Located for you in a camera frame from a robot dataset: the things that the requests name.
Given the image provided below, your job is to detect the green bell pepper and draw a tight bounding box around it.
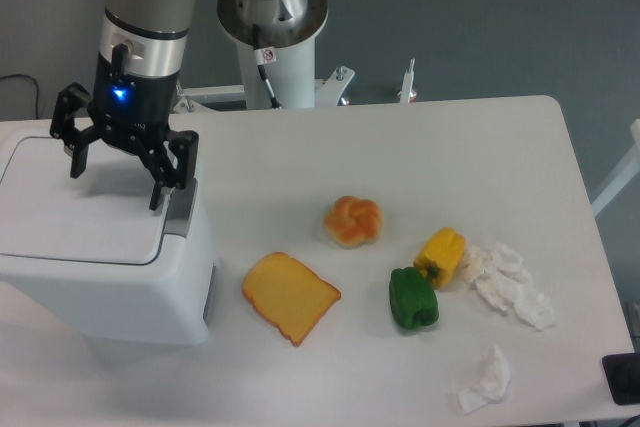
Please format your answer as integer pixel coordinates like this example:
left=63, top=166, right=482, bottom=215
left=389, top=267, right=439, bottom=330

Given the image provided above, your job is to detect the white trash can lid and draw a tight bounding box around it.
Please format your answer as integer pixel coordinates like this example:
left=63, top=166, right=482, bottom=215
left=1, top=128, right=166, bottom=265

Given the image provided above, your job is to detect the white frame leveling foot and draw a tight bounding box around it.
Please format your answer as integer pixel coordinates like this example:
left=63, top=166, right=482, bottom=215
left=398, top=58, right=417, bottom=104

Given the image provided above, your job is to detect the black device at table edge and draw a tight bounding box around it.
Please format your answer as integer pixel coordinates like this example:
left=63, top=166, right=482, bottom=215
left=602, top=353, right=639, bottom=405

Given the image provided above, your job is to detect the yellow bell pepper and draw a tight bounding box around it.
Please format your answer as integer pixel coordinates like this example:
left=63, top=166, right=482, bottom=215
left=413, top=227, right=466, bottom=289

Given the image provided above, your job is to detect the toast bread slice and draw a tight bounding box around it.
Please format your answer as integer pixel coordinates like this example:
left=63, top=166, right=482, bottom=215
left=242, top=252, right=341, bottom=346

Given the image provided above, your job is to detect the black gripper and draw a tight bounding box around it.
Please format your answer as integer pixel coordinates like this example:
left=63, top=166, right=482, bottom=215
left=49, top=41, right=199, bottom=211

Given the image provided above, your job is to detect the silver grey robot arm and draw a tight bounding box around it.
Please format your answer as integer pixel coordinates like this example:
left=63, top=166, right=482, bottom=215
left=50, top=0, right=328, bottom=207

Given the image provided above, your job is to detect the white trash can body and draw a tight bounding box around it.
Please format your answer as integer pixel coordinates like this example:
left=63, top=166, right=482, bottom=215
left=0, top=166, right=220, bottom=347

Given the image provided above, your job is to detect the large crumpled white tissue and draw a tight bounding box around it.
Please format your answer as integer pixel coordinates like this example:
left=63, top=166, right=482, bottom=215
left=460, top=243, right=556, bottom=331

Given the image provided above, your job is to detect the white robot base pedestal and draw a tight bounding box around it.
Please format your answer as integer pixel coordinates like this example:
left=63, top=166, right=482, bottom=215
left=175, top=39, right=355, bottom=112

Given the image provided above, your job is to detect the white frame bar right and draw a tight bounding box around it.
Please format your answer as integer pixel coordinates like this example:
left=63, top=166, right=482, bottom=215
left=591, top=119, right=639, bottom=217

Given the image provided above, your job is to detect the small crumpled white tissue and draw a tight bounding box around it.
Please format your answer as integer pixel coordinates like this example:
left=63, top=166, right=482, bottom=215
left=457, top=344, right=511, bottom=415

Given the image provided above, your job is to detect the black floor cable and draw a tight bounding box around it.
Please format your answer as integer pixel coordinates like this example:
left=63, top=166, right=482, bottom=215
left=0, top=74, right=42, bottom=121

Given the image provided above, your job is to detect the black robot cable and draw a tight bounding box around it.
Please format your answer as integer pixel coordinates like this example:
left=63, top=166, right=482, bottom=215
left=251, top=24, right=284, bottom=110

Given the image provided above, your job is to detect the round knotted bread roll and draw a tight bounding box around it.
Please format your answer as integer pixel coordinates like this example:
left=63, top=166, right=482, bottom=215
left=323, top=196, right=384, bottom=248

